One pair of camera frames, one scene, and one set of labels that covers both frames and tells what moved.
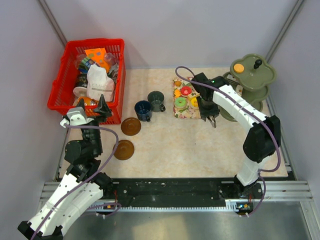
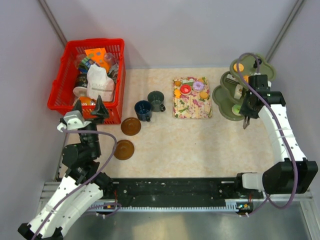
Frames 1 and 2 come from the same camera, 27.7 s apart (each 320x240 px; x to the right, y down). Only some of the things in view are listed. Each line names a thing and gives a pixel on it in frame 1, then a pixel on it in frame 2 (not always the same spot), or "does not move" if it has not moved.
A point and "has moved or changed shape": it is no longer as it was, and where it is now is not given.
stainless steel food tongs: (213, 122) has moved or changed shape
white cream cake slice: (239, 90) does not move
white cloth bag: (99, 83) does not move
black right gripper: (204, 113) to (244, 111)
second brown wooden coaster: (130, 126) does not move
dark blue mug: (143, 110) does not move
